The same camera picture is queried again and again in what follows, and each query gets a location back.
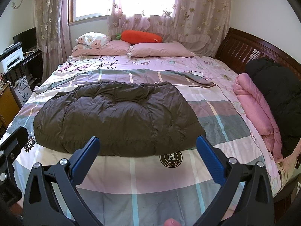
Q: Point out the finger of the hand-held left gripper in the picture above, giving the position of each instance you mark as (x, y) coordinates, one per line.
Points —
(14, 146)

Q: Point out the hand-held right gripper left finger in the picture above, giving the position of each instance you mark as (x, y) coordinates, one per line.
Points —
(85, 160)

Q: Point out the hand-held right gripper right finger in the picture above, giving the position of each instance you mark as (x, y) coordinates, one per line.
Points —
(210, 160)

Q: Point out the brown puffer jacket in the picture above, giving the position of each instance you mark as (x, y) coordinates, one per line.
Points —
(117, 117)

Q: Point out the person's right hand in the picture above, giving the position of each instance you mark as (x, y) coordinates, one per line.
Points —
(171, 223)

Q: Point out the wooden cabinet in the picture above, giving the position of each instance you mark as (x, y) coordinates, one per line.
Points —
(7, 106)

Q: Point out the white floral storage box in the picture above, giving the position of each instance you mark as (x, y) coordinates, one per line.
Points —
(22, 90)

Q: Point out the plaid bed blanket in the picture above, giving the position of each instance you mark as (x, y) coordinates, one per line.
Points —
(145, 188)

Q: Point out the pink quilt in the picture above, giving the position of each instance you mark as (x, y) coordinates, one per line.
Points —
(256, 106)

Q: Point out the khaki cloth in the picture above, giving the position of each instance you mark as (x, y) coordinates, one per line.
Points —
(287, 171)

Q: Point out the dark desk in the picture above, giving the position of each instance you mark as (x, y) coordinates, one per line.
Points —
(33, 61)

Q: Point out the white printer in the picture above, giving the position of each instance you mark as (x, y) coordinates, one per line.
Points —
(10, 58)

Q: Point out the black jacket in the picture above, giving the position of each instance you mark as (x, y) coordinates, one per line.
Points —
(279, 94)

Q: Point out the pink cartoon bed sheet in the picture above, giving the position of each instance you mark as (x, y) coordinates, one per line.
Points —
(164, 62)

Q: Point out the black monitor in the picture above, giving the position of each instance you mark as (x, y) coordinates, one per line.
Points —
(25, 37)

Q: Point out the white sticker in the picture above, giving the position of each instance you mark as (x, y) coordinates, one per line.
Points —
(254, 54)

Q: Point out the pink pillow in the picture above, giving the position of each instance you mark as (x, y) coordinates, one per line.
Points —
(110, 48)
(160, 49)

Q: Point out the dark wooden bed headboard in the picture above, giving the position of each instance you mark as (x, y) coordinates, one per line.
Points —
(237, 44)

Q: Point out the white floral pillow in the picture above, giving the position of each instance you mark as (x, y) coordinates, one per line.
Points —
(91, 38)

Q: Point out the floral lace curtain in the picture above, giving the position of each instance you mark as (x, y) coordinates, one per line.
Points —
(50, 28)
(199, 16)

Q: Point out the orange carrot plush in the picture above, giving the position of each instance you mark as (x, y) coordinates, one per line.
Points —
(141, 37)

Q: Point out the window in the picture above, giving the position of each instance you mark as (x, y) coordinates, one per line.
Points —
(89, 0)

